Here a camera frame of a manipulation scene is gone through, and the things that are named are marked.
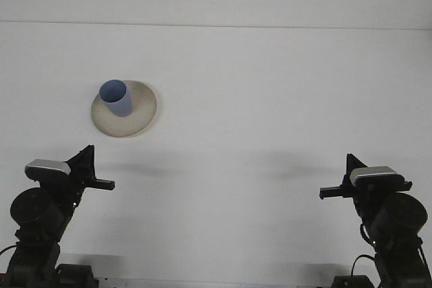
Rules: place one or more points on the pale blue cup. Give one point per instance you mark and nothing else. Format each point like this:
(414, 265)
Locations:
(119, 107)

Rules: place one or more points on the pale round plate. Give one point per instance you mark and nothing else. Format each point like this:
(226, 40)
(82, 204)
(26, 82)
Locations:
(135, 122)

